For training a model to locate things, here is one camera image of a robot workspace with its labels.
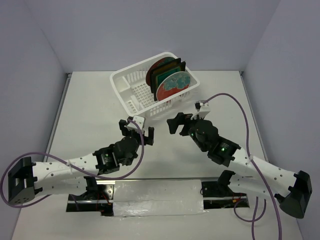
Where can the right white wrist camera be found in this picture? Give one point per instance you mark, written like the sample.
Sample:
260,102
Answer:
202,109

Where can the yellow square black-rimmed plate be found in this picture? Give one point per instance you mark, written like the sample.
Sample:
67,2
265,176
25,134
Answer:
166,66

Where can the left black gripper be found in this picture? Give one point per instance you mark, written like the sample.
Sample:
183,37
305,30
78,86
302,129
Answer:
148,140

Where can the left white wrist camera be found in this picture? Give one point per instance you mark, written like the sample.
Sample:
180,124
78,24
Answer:
135,123

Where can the white foam cover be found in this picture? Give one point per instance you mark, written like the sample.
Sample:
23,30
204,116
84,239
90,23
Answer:
157,198

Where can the teal square black-rimmed plate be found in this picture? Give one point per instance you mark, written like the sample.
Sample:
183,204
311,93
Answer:
157,78

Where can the small red teal round plate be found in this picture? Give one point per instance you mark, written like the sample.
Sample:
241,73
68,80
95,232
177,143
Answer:
173,84

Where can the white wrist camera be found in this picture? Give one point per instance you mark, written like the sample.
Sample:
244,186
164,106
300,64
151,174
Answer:
202,109
135,123

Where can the large red teal round plate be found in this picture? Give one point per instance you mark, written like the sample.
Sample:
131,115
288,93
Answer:
160,62

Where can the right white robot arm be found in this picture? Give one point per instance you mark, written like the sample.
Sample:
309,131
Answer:
291,189

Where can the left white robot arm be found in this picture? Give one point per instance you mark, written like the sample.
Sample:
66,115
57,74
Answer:
29,179

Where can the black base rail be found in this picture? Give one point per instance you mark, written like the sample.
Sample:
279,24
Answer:
100,199

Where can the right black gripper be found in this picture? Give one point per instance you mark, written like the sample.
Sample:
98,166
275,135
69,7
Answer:
181,118

